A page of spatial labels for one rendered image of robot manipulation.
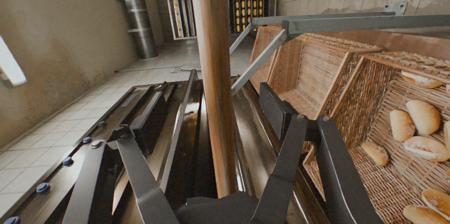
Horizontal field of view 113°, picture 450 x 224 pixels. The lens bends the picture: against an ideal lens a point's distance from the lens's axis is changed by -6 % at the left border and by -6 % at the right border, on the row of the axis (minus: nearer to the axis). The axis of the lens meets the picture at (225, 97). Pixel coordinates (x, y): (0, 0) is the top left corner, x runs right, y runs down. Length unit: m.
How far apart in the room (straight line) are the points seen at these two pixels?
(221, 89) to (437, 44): 0.65
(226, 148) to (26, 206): 1.04
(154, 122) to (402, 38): 0.76
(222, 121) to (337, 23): 0.57
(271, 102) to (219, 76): 0.06
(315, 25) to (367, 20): 0.19
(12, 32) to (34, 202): 1.22
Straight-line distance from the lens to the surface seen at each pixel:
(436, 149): 0.70
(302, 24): 0.61
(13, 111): 1.78
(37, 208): 1.11
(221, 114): 0.18
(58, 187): 1.13
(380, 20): 0.78
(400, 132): 0.72
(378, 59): 0.62
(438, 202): 0.75
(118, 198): 0.88
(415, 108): 0.68
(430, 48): 0.73
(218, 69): 0.16
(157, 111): 0.18
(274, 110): 0.16
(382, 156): 0.81
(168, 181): 0.64
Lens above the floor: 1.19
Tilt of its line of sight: 3 degrees down
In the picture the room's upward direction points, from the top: 96 degrees counter-clockwise
